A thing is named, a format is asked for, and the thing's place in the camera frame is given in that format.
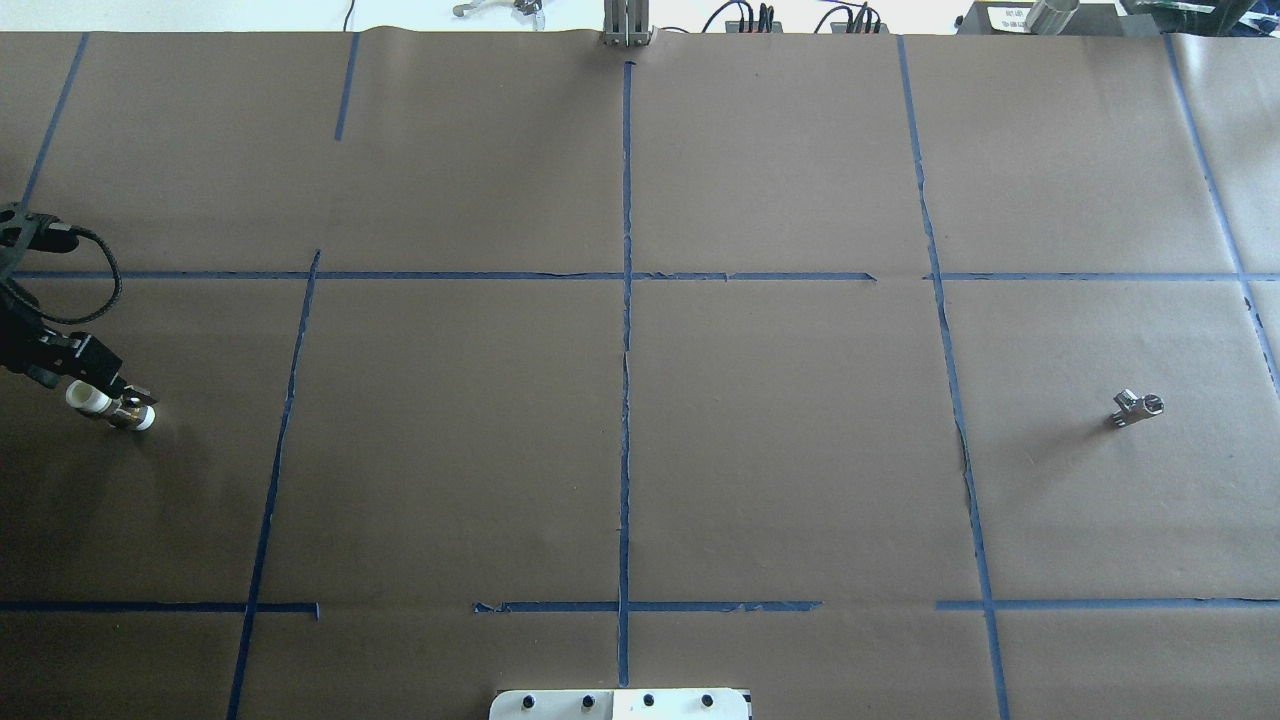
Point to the aluminium frame post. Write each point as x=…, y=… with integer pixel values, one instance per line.
x=626, y=23

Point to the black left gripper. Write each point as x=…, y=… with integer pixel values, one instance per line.
x=22, y=345

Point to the brass PPR valve white ends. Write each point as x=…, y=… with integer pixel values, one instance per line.
x=91, y=402

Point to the silver cylinder on shelf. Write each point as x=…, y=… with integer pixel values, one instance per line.
x=1049, y=17

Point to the chrome pipe fitting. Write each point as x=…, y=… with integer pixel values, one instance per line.
x=1131, y=408

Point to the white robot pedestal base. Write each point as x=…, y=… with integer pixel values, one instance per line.
x=623, y=703

